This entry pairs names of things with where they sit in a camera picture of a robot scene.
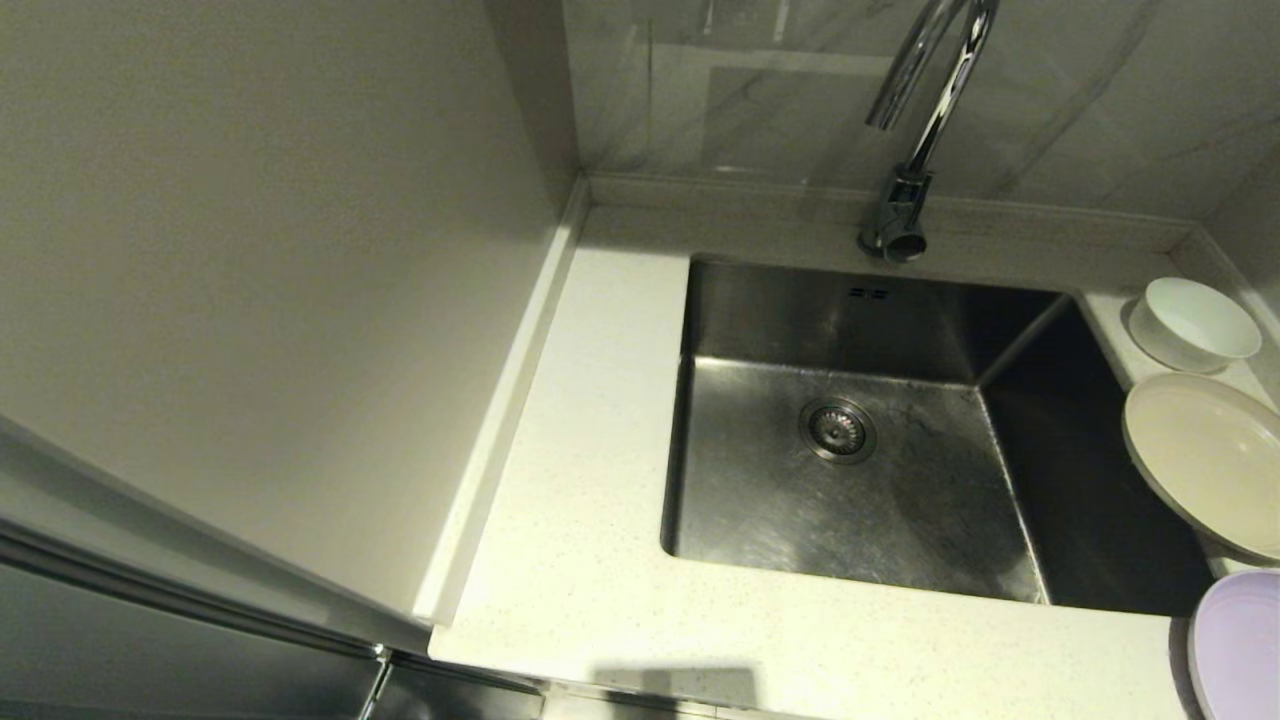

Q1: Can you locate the chrome kitchen faucet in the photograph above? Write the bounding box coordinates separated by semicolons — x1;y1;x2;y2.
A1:
858;0;1003;264

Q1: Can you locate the stainless steel sink basin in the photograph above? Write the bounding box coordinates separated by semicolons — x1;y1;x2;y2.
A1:
660;252;1247;619

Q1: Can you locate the tall beige side panel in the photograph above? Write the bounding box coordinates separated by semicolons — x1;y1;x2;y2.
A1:
0;0;586;629

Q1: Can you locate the round metal drain strainer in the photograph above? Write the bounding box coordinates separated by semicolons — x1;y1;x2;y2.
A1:
798;396;880;465

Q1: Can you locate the grey glossy refrigerator door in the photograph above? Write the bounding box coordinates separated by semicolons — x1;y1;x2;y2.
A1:
0;415;433;661
0;560;386;720

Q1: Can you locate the beige round plate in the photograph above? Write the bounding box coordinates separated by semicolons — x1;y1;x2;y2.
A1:
1121;372;1280;563

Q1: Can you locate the grey under-counter cabinet front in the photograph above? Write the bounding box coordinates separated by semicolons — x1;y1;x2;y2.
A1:
385;655;546;720

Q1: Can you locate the purple round plate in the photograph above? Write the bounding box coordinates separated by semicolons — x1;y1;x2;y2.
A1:
1186;570;1280;720

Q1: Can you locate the white round bowl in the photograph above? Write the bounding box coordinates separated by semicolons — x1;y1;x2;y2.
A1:
1127;276;1264;375

